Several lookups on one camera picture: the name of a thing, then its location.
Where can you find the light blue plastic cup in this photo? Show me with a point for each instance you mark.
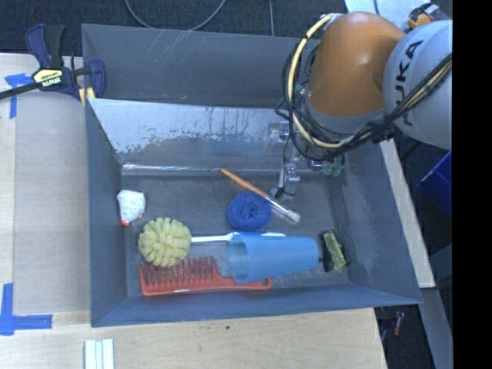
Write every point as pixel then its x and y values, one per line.
pixel 276 258

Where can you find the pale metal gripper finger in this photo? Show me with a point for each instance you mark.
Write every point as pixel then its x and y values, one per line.
pixel 293 181
pixel 282 181

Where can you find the orange-red plastic comb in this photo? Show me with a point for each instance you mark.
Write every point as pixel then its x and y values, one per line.
pixel 180 283

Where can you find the blue round scrubber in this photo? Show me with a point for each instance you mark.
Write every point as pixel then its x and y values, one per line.
pixel 248 210

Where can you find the grey metal bin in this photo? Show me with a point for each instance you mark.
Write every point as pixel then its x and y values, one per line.
pixel 215 71

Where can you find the yellow sponge dish brush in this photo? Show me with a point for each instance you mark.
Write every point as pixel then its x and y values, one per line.
pixel 165 242

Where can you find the white crumpled packet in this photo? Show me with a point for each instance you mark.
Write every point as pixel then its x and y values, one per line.
pixel 131 205

